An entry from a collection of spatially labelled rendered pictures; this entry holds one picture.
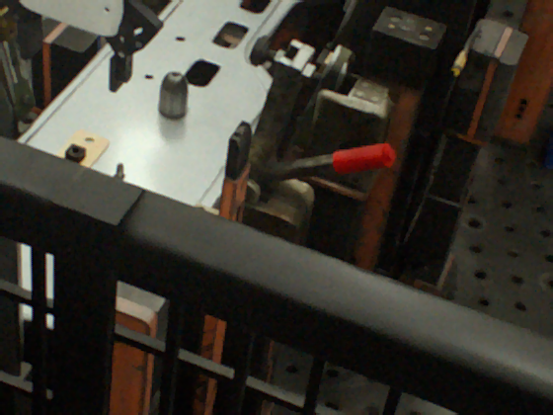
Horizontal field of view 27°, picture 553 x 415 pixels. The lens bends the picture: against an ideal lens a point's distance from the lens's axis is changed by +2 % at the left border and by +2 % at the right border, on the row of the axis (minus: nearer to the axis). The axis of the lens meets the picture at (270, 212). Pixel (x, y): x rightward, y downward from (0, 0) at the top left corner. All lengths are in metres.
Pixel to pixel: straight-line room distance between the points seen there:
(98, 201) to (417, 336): 0.10
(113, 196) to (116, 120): 0.90
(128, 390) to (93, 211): 0.51
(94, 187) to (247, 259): 0.05
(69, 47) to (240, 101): 0.21
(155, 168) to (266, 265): 0.86
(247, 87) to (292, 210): 0.26
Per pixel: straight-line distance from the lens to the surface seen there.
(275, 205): 1.10
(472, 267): 1.60
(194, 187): 1.18
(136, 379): 0.84
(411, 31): 1.24
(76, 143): 1.22
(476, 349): 0.34
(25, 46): 1.13
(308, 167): 1.07
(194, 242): 0.35
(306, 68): 1.01
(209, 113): 1.28
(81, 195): 0.36
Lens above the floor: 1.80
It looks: 43 degrees down
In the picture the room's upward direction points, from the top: 10 degrees clockwise
